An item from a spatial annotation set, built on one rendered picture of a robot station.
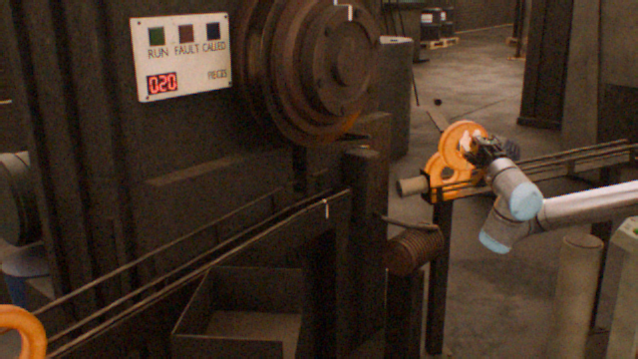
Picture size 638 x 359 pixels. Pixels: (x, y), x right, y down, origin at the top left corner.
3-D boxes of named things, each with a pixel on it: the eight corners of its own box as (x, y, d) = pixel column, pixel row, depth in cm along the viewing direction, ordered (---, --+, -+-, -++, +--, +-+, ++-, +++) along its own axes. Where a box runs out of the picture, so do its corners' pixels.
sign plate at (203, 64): (139, 101, 129) (129, 18, 123) (226, 85, 147) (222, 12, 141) (145, 102, 127) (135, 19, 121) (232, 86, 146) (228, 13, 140)
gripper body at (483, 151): (492, 132, 167) (513, 154, 157) (486, 156, 171) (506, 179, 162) (469, 134, 165) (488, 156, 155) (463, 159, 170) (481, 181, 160)
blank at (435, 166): (438, 201, 194) (443, 204, 191) (415, 169, 188) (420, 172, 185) (474, 173, 194) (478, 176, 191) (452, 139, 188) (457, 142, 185)
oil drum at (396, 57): (321, 152, 462) (320, 39, 433) (365, 137, 505) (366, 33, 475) (382, 166, 425) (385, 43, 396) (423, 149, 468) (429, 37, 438)
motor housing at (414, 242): (374, 374, 201) (378, 235, 184) (408, 345, 217) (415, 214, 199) (406, 390, 193) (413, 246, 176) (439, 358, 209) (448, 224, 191)
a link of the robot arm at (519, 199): (506, 222, 147) (522, 191, 142) (483, 194, 157) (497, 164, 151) (536, 224, 150) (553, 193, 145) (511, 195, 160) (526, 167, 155)
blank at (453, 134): (436, 126, 174) (441, 129, 171) (481, 115, 177) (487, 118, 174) (440, 174, 180) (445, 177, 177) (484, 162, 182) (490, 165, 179)
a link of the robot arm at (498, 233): (518, 249, 161) (538, 214, 154) (495, 260, 154) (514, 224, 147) (492, 229, 166) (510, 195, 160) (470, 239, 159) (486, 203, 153)
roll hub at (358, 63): (300, 123, 143) (297, 7, 134) (366, 105, 163) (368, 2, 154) (317, 127, 140) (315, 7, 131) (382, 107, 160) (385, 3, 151)
